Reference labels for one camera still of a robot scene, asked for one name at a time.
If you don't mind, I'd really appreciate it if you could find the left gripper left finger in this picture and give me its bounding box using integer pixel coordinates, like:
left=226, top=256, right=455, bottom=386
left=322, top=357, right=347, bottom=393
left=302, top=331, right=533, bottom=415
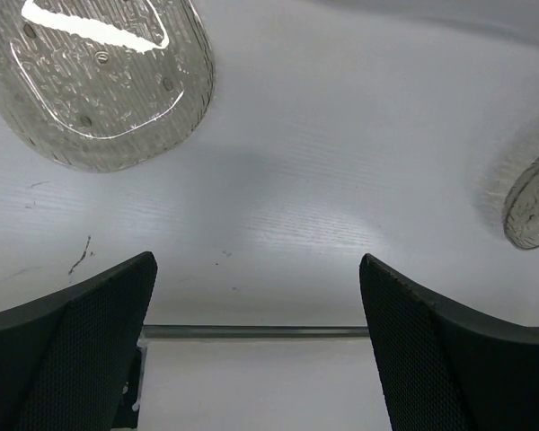
left=0, top=251, right=157, bottom=430

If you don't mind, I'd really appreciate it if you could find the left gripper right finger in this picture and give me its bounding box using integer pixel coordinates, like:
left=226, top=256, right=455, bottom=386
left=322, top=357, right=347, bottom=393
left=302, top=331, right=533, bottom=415
left=359, top=254, right=539, bottom=430

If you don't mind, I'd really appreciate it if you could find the clear glass plate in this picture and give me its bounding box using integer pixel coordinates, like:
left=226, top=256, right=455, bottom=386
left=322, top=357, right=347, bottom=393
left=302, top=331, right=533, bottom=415
left=0, top=1, right=216, bottom=172
left=502, top=156, right=539, bottom=251

